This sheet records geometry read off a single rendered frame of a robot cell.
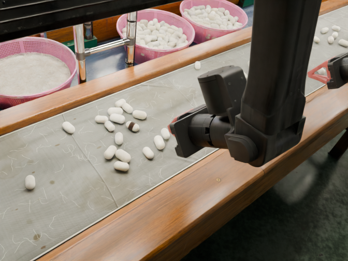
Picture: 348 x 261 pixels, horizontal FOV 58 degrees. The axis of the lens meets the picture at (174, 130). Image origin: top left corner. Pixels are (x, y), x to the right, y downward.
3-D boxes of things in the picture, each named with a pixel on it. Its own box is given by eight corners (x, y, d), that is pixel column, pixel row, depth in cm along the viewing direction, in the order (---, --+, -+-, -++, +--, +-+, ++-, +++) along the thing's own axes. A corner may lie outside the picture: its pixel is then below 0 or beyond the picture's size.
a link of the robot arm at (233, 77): (253, 167, 40) (300, 138, 43) (227, 79, 37) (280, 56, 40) (203, 151, 50) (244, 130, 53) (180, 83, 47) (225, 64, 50)
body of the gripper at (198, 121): (167, 124, 54) (193, 124, 48) (208, 102, 59) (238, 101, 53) (178, 158, 55) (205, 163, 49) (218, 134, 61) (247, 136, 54)
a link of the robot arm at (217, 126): (243, 158, 46) (266, 141, 48) (229, 114, 44) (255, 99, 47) (211, 154, 51) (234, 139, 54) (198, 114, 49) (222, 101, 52)
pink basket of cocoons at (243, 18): (254, 42, 129) (261, 20, 122) (207, 59, 115) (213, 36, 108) (209, 13, 141) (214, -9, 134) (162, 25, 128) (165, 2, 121)
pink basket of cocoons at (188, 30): (202, 50, 119) (207, 27, 112) (167, 85, 102) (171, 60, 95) (143, 25, 126) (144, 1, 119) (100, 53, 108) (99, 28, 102)
